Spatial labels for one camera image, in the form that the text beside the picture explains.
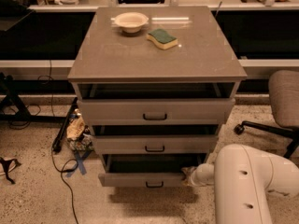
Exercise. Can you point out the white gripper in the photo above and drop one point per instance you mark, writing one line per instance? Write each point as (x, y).
(196, 174)

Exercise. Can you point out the grey bottom drawer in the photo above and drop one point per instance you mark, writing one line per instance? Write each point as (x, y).
(147, 170)

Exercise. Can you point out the grey drawer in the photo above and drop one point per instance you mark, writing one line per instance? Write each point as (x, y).
(154, 144)
(147, 170)
(156, 111)

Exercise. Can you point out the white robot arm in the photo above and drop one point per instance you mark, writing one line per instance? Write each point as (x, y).
(242, 176)

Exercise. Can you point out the grey middle drawer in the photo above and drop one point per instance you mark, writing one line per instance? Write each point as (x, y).
(154, 144)

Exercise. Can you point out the grey top drawer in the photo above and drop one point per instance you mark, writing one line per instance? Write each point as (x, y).
(156, 111)

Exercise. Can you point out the grey drawer cabinet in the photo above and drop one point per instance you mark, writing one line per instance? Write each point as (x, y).
(114, 66)

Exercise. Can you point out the blue tape cross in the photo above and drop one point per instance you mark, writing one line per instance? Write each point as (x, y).
(80, 157)

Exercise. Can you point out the office chair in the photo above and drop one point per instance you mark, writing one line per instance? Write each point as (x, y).
(283, 88)

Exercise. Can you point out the black power strip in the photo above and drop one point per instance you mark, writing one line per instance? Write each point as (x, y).
(56, 145)

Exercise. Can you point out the green yellow sponge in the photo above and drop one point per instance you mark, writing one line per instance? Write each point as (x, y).
(162, 39)

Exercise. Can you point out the white paper bowl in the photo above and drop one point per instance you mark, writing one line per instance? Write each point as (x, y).
(131, 22)

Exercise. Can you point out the black desk leg frame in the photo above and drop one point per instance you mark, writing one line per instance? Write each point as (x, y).
(12, 98)

